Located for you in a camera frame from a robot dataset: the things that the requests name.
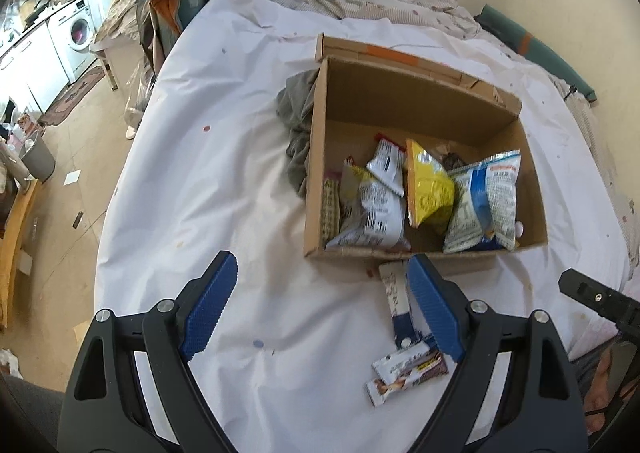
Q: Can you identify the grey patterned blanket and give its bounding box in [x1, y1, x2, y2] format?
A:
[270, 0, 482, 39]

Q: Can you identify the pink bear snack packet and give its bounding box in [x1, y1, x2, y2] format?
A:
[321, 171, 341, 246]

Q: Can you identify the white grey snack pouch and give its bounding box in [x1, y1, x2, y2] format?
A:
[326, 159, 411, 251]

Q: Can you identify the person's right hand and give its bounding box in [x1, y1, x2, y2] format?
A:
[584, 346, 617, 436]

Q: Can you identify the green rolled mat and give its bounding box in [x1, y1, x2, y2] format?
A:
[474, 4, 598, 103]

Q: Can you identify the white printed bed sheet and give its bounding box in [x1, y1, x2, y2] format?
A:
[96, 0, 630, 452]

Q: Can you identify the brown cardboard box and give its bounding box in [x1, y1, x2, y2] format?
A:
[304, 36, 548, 260]

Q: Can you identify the white blue chip bag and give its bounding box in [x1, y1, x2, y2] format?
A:
[442, 150, 521, 254]

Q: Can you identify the grey trash bin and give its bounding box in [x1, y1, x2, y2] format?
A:
[20, 132, 55, 183]

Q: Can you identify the dark cloth beside box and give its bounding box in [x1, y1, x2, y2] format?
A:
[277, 69, 319, 198]

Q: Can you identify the brown chocolate bar wrapper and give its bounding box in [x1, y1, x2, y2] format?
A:
[366, 338, 448, 407]

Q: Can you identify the white navy snack stick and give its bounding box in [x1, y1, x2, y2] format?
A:
[378, 261, 421, 349]

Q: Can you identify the white washing machine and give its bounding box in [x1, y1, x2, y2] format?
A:
[47, 0, 96, 84]

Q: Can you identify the red white snack bar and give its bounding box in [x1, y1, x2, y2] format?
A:
[367, 133, 406, 197]

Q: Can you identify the yellow snack bag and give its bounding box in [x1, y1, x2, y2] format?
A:
[406, 139, 456, 234]

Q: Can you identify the dark chocolate snack packet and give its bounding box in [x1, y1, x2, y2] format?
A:
[440, 152, 466, 172]

